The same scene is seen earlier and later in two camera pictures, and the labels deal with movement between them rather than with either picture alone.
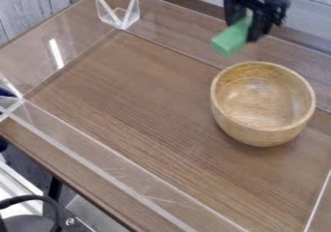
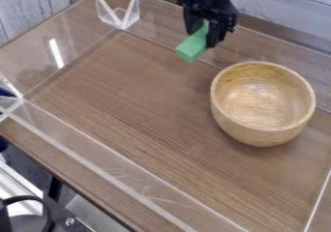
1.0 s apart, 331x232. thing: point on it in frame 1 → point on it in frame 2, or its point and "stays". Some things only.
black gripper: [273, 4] → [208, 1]
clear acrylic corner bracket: [120, 17] stays
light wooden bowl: [263, 102] stays
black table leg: [55, 188] stays
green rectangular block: [232, 40] → [192, 48]
